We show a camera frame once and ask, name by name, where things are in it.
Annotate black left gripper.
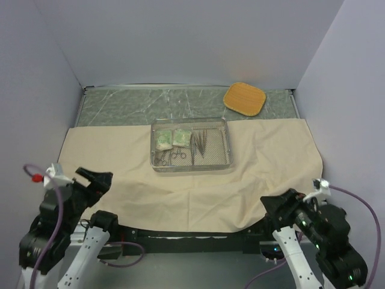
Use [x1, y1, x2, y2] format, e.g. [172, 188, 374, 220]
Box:
[63, 165, 112, 232]

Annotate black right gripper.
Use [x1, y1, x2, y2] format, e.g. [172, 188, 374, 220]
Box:
[259, 184, 325, 245]

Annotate beige cloth wrap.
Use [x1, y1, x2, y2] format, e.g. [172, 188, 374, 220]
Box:
[59, 119, 323, 232]

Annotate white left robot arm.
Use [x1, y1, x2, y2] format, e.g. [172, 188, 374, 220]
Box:
[19, 164, 120, 288]

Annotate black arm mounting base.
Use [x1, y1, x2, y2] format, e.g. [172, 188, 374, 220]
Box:
[112, 222, 276, 254]

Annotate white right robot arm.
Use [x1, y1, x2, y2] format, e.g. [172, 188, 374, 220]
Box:
[260, 189, 368, 288]

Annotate steel surgical scissors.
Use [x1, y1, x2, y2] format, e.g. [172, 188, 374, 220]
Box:
[154, 151, 168, 166]

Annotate left gauze packet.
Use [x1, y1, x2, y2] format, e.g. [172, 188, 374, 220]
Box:
[155, 129, 173, 151]

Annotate gauze packet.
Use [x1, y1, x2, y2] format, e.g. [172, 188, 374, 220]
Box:
[173, 129, 192, 148]
[155, 129, 173, 151]

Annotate steel mesh instrument tray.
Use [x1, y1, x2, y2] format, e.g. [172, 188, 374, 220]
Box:
[150, 117, 233, 173]

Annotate right gauze packet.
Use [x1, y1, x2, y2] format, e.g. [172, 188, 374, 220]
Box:
[173, 129, 192, 148]

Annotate steel tweezers bundle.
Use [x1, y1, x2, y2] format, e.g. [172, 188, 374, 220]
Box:
[192, 129, 208, 158]

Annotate orange woven bamboo tray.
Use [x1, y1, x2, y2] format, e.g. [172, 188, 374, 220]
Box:
[223, 82, 266, 117]

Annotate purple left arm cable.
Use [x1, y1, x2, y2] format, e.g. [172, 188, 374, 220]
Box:
[23, 164, 145, 289]

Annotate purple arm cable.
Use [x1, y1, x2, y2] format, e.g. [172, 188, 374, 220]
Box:
[23, 164, 145, 289]
[245, 185, 381, 289]

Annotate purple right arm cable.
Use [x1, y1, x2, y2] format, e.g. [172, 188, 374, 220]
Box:
[245, 185, 381, 289]

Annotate aluminium table edge rail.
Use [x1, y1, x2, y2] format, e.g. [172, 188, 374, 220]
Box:
[289, 89, 301, 119]

